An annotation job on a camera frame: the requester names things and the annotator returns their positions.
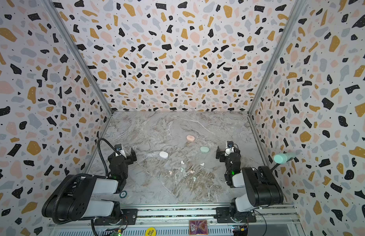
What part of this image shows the mint green earbud case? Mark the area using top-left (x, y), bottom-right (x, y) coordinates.
top-left (200, 146), bottom-right (210, 153)

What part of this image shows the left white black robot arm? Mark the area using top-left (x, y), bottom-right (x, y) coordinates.
top-left (41, 145), bottom-right (137, 225)

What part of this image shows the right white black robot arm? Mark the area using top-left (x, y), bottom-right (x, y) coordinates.
top-left (216, 143), bottom-right (284, 220)

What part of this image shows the white earbud case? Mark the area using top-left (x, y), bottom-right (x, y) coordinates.
top-left (159, 151), bottom-right (169, 159)

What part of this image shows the pink earbud case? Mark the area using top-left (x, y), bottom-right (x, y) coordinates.
top-left (186, 135), bottom-right (195, 142)

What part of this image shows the mint green microphone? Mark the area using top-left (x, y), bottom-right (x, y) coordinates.
top-left (271, 152), bottom-right (296, 172)

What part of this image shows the yellow round sticker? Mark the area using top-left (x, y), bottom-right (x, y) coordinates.
top-left (145, 227), bottom-right (157, 236)

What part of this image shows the pink square card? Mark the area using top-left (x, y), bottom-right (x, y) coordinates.
top-left (188, 220), bottom-right (209, 236)

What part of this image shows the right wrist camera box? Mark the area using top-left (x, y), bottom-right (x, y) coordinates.
top-left (224, 141), bottom-right (234, 156)

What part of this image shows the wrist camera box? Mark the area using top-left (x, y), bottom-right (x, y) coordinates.
top-left (114, 144), bottom-right (126, 158)
top-left (224, 141), bottom-right (234, 156)

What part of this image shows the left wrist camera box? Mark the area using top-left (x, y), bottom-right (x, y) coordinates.
top-left (114, 144), bottom-right (126, 158)

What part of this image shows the teal ring poker chip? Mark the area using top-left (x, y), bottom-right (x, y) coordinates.
top-left (120, 191), bottom-right (127, 199)

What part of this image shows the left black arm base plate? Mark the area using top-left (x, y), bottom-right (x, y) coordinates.
top-left (94, 208), bottom-right (138, 227)

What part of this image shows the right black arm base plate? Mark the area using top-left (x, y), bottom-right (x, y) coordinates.
top-left (214, 206), bottom-right (256, 224)

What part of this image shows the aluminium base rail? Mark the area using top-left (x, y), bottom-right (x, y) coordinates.
top-left (45, 203), bottom-right (305, 236)

